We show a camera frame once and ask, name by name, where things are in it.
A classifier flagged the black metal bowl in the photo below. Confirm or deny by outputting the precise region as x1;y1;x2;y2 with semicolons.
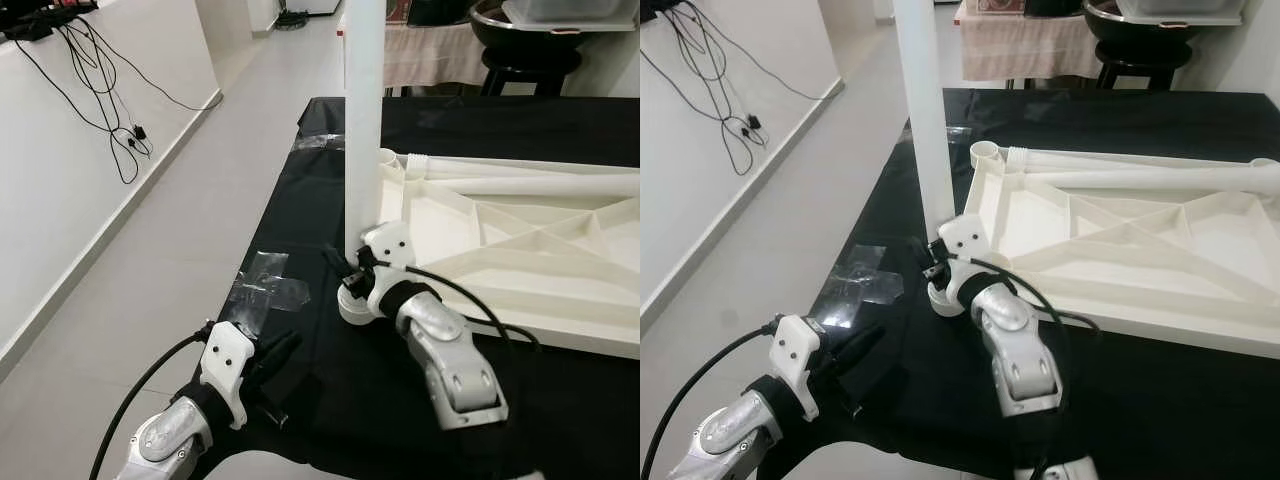
1083;0;1196;43
470;0;581;51

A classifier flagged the clear plastic storage box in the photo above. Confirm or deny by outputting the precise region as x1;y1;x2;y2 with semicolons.
1115;0;1246;26
500;0;641;29

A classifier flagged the black looping power cable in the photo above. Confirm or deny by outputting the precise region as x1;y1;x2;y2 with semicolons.
660;0;766;176
0;10;153;186

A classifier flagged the beige table cover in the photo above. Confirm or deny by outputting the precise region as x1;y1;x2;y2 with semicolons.
340;20;491;91
955;12;1101;83

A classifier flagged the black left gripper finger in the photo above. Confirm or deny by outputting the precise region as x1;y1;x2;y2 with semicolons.
248;334;277;385
268;330;303;381
827;326;857;375
847;322;886;371

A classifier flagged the thin black wall cable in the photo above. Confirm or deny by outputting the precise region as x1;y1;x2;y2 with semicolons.
60;15;223;111
700;0;833;101

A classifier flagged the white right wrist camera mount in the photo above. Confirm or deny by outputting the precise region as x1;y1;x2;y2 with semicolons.
360;224;417;317
935;215;993;307

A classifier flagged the black table cloth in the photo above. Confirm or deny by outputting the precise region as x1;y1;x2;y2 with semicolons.
800;88;1280;480
190;97;641;480

